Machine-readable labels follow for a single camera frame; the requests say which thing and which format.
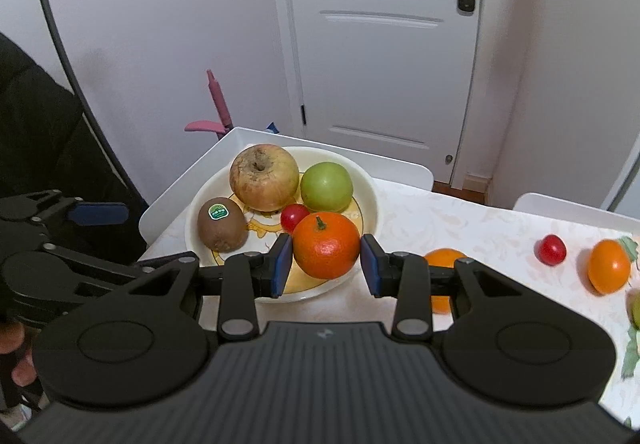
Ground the small orange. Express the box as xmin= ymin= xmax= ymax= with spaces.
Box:
xmin=424 ymin=248 xmax=469 ymax=316

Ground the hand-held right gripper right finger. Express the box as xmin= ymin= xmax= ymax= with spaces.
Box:
xmin=360 ymin=234 xmax=523 ymax=332

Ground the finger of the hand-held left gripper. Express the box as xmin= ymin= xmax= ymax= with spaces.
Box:
xmin=40 ymin=243 xmax=156 ymax=277
xmin=0 ymin=190 xmax=129 ymax=226

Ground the floral table cloth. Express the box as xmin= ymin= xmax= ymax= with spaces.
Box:
xmin=137 ymin=174 xmax=640 ymax=430

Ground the red yellow apple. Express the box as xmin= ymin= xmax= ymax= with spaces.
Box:
xmin=229 ymin=144 xmax=301 ymax=212

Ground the person's left hand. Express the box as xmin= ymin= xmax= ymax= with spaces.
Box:
xmin=0 ymin=310 xmax=37 ymax=387

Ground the pink scooter handle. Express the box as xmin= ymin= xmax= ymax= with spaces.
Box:
xmin=184 ymin=69 xmax=234 ymax=143

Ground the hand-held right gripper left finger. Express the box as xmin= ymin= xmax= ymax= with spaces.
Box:
xmin=125 ymin=233 xmax=294 ymax=328

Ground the medium orange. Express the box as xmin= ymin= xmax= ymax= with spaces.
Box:
xmin=587 ymin=239 xmax=632 ymax=296

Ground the brown kiwi with green sticker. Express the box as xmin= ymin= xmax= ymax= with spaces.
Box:
xmin=196 ymin=197 xmax=249 ymax=253

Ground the red cherry tomato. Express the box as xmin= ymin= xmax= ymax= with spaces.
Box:
xmin=537 ymin=234 xmax=567 ymax=267
xmin=280 ymin=204 xmax=311 ymax=235

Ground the white panel door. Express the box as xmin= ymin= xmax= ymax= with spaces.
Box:
xmin=270 ymin=0 xmax=485 ymax=187

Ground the green apple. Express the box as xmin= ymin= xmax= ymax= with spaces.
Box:
xmin=300 ymin=162 xmax=354 ymax=214

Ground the black curved pole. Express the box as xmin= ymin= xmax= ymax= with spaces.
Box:
xmin=0 ymin=0 xmax=151 ymax=221

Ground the cream plate with duck print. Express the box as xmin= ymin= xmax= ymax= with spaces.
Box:
xmin=185 ymin=146 xmax=385 ymax=304

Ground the large orange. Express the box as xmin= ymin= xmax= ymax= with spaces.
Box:
xmin=292 ymin=212 xmax=362 ymax=280

